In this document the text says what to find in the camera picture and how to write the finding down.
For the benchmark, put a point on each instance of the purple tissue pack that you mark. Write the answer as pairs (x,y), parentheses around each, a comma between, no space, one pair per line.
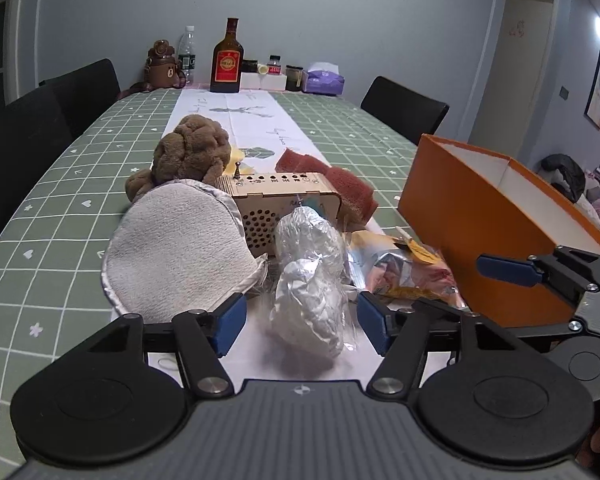
(324,82)

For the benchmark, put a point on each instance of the black chair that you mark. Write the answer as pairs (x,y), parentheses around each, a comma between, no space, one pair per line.
(15,160)
(85,95)
(405,107)

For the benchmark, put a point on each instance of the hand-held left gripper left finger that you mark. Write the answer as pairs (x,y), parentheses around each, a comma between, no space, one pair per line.
(230,322)

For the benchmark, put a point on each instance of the clear bag of white stuffing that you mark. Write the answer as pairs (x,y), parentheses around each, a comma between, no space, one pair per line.
(305,305)

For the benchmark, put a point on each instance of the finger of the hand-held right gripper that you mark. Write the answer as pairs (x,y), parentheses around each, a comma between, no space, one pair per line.
(540,332)
(510,270)

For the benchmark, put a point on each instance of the wooden perforated box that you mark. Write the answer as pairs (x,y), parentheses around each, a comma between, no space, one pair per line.
(265,200)

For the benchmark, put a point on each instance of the brown bear water bottle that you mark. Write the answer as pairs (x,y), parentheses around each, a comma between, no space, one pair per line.
(162,72)

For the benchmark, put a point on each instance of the dark cloth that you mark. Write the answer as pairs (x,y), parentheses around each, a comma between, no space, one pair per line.
(562,170)

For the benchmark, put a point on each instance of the brown plush toy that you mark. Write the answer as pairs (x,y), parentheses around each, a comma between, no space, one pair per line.
(190,145)

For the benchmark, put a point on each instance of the jar with black lid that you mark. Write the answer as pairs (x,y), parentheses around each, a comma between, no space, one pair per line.
(274,65)

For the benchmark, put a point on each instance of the small cream cup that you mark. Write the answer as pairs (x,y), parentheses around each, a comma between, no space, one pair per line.
(263,68)

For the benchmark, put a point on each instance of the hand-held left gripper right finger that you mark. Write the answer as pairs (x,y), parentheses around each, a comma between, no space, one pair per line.
(372,322)

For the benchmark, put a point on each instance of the orange cardboard box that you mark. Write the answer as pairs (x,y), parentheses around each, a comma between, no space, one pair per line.
(460,210)

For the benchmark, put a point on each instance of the clear plastic water bottle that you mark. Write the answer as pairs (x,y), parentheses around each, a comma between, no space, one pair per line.
(186,55)

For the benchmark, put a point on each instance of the dark glass jar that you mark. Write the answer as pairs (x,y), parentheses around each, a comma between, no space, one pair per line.
(294,79)

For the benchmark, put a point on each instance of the brown liquor bottle red label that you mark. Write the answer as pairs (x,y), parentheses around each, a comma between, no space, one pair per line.
(226,67)

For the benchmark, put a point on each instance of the white door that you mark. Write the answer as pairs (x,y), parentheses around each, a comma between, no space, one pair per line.
(515,70)

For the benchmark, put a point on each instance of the small black jar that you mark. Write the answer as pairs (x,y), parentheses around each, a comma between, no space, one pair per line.
(250,66)

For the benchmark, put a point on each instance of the snack packet with yellow label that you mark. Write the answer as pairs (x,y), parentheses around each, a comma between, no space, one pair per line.
(410,275)

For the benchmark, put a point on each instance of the grey quilted oven mitt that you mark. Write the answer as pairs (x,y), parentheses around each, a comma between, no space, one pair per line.
(180,250)

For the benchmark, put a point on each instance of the white printed table runner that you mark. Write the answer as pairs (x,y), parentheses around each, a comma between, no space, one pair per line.
(240,115)

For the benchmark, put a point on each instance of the red sponge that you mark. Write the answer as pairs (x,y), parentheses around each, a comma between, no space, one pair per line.
(352,190)

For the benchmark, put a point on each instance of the white flat box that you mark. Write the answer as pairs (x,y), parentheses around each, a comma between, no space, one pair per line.
(260,81)

